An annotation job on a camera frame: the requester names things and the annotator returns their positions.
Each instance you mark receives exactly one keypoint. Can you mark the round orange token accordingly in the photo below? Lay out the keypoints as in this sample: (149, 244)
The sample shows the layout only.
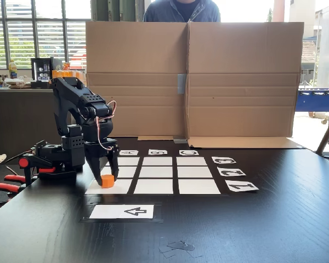
(108, 182)

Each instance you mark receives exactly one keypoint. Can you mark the white three-by-three grid sheet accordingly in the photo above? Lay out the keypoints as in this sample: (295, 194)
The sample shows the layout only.
(156, 174)

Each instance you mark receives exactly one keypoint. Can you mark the paper sheet letter A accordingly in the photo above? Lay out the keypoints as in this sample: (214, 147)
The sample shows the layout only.
(129, 153)

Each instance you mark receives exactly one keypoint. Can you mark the paper sheet letter B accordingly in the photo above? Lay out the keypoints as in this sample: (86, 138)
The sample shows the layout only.
(158, 152)

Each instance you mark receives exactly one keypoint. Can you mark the white arrow paper sheet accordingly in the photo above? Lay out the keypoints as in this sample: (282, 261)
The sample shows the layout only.
(112, 211)

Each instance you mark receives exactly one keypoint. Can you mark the orange drink cartons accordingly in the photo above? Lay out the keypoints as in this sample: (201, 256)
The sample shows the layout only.
(68, 73)

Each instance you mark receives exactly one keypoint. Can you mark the grey tape strip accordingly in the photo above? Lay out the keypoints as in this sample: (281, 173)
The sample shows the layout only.
(180, 140)
(181, 83)

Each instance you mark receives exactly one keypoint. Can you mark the red and black clamp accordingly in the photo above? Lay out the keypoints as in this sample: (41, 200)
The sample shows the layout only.
(23, 162)

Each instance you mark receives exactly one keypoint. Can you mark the paper sheet letter C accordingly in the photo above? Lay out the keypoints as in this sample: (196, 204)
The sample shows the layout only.
(189, 153)

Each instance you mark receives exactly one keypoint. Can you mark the dark counter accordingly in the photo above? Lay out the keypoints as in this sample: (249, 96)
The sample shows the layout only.
(16, 123)

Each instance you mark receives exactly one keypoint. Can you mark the black glass-front cabinet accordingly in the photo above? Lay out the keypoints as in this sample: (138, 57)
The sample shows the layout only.
(41, 72)

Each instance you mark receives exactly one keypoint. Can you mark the clear tape scrap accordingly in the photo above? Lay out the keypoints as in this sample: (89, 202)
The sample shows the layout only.
(181, 246)

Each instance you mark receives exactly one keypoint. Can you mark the yellow bottle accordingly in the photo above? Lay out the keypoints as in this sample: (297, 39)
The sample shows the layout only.
(13, 69)

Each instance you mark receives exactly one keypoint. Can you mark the paper sheet number 3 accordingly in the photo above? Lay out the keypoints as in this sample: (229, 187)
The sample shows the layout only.
(224, 160)

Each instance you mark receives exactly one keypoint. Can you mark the paper sheet number 2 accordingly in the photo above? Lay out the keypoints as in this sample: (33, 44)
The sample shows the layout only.
(231, 172)

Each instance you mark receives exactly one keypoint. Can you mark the window with blinds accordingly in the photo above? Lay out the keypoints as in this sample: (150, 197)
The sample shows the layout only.
(30, 33)

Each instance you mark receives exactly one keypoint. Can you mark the paper sheet number 1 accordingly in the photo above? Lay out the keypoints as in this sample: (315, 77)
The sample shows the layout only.
(241, 186)

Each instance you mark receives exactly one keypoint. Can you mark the large brown cardboard screen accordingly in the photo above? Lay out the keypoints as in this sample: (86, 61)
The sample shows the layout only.
(235, 82)

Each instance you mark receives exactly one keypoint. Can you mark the person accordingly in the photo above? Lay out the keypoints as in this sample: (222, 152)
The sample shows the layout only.
(181, 12)

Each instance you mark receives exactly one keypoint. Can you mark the blue foosball table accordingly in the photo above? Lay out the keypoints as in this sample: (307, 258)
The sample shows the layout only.
(316, 100)

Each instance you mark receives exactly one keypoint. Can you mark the slanted metal leg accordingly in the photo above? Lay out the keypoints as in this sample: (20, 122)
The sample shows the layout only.
(327, 134)

